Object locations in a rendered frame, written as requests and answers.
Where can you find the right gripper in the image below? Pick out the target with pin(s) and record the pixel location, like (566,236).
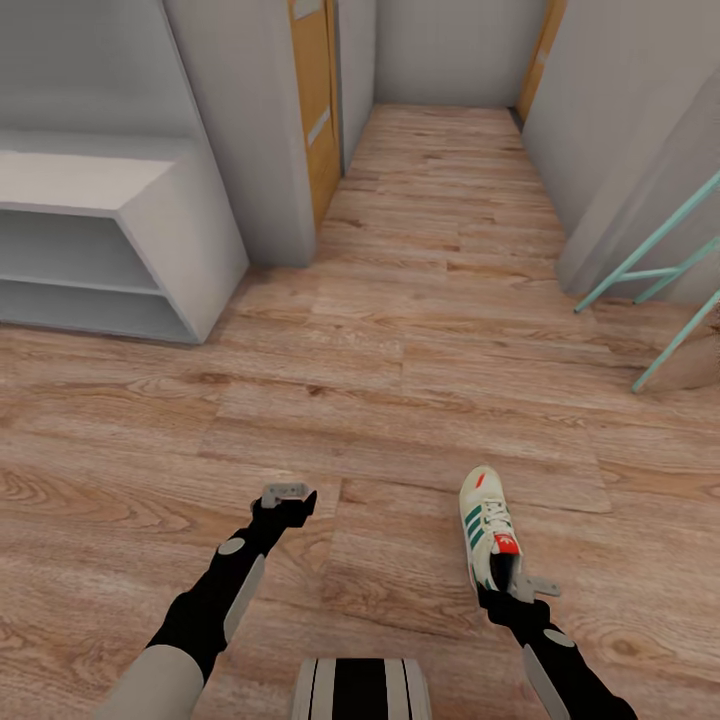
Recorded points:
(504,609)

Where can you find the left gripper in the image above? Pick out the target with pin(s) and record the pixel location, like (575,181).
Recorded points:
(290,513)

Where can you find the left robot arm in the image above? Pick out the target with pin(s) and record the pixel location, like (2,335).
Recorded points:
(167,679)

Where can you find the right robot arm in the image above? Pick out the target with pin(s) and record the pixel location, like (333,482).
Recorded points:
(568,689)

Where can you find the standing mirror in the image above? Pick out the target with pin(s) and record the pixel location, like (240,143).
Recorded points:
(693,358)

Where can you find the gym shoe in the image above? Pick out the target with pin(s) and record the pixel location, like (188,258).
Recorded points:
(494,554)

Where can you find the door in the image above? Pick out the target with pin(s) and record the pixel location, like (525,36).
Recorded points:
(549,28)
(313,39)

